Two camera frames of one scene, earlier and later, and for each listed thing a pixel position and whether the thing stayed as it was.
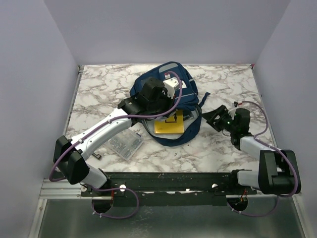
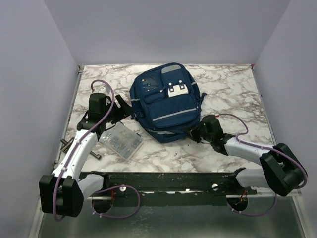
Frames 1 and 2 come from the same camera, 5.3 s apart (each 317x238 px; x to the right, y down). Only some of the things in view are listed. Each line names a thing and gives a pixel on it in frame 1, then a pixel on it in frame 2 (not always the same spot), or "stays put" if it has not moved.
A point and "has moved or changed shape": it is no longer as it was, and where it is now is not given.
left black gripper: [171, 104] -> [125, 111]
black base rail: [168, 188] stays put
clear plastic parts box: [126, 144] stays put
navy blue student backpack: [187, 99] has moved or changed shape
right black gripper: [222, 111] -> [193, 132]
